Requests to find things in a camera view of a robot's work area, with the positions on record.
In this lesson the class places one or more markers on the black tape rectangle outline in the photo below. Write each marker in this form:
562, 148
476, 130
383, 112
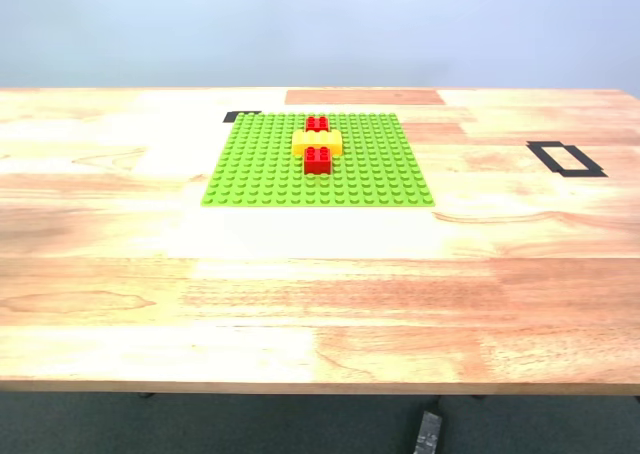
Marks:
585, 173

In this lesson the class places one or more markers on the red two-by-two brick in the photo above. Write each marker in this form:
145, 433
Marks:
316, 123
317, 163

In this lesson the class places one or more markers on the yellow two-by-four brick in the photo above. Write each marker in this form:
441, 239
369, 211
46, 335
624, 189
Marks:
300, 144

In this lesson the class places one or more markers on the black tape corner mark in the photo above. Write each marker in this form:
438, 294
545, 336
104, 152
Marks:
229, 117

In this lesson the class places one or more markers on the green studded baseplate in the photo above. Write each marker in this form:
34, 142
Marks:
260, 174

